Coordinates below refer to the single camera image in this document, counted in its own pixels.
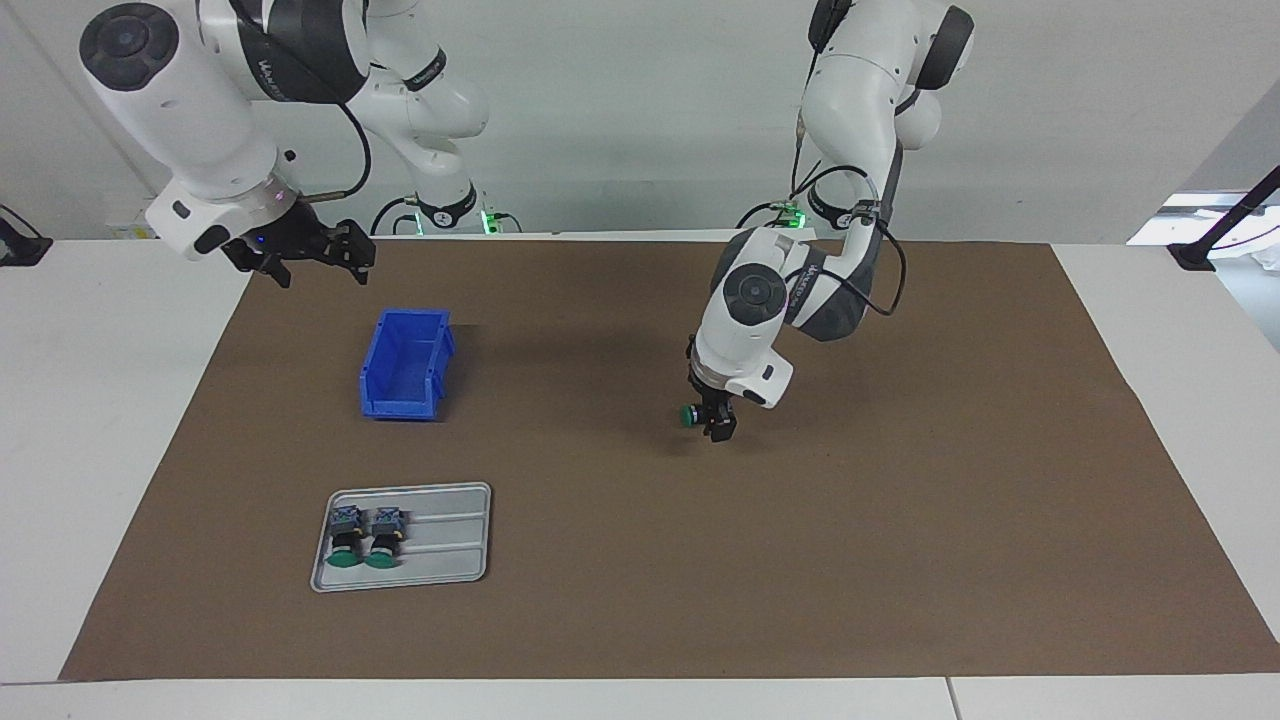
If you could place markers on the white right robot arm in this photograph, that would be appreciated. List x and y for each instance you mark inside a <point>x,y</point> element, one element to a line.
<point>200,110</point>

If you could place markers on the blue plastic bin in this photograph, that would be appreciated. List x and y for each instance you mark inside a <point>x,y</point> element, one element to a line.
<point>405,375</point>

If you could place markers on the brown table mat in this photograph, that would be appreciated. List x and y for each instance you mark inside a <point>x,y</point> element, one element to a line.
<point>700,550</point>

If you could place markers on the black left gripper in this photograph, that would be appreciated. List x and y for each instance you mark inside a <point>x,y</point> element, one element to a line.
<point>708,388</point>

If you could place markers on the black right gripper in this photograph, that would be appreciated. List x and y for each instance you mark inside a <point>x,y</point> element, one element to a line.
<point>290,240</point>

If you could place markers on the black table clamp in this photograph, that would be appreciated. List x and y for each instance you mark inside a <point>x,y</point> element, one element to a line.
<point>20,248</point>

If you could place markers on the black stand with pole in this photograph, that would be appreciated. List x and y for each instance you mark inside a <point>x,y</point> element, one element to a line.
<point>1190,255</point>

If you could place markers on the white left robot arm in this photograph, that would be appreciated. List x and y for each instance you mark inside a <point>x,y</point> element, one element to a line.
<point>870,90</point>

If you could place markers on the grey metal tray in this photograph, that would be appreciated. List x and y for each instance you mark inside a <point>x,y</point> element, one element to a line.
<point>450,560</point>

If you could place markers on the green push button switch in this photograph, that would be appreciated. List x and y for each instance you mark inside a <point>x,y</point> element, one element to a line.
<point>346,540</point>
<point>384,540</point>
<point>690,415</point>

